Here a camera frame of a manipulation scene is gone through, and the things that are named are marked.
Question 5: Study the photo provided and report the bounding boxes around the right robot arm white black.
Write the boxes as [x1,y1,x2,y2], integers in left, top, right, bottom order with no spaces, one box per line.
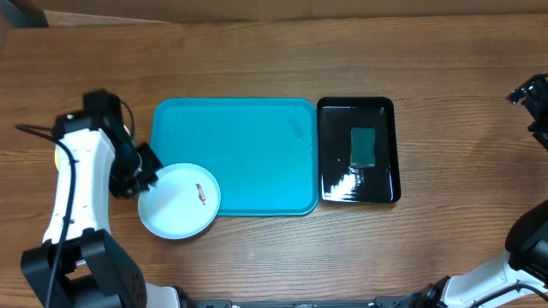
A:
[391,201,547,308]

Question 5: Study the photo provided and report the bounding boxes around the light blue plate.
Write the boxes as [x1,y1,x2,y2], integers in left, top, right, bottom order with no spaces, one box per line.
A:
[138,163,221,240]

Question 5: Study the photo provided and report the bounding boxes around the yellow plate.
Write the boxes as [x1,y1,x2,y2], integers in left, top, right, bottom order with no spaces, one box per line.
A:
[54,124,131,171]

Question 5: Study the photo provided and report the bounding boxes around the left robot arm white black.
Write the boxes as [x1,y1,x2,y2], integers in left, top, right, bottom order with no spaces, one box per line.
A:
[17,90,193,308]

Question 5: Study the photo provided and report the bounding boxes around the cardboard panel at back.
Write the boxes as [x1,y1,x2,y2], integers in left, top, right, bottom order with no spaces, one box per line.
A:
[33,0,547,22]

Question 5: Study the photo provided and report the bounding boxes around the green yellow sponge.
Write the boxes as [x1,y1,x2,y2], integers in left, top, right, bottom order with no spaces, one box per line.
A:
[350,127,376,167]

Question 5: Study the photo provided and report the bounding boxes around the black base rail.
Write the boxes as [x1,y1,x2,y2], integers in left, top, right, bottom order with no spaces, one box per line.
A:
[191,293,420,308]

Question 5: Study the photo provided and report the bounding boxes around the black water tray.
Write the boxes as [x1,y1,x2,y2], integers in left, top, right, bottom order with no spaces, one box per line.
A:
[317,97,402,203]

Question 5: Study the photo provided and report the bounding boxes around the teal plastic tray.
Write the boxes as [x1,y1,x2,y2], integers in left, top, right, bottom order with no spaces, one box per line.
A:
[151,98,319,216]

